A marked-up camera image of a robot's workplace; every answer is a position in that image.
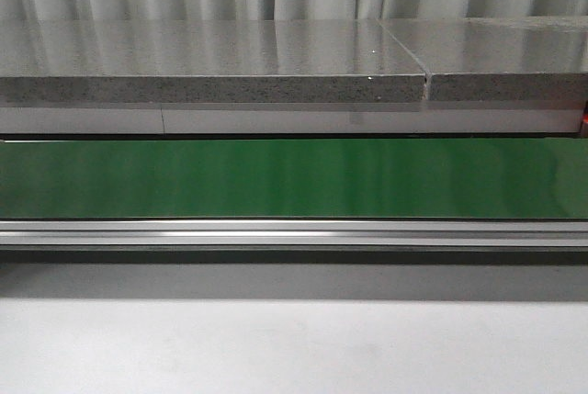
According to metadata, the aluminium conveyor frame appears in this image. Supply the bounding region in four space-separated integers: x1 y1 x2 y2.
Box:
1 219 587 253

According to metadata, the grey stone slab left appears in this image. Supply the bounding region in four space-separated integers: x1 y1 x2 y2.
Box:
1 20 424 105

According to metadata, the grey stone slab right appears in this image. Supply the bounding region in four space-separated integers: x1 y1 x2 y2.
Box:
381 17 587 108

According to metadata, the grey stone slab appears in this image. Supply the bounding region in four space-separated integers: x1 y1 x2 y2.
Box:
1 20 424 105
381 17 587 108

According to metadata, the green conveyor belt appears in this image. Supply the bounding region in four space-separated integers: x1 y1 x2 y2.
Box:
1 138 587 220

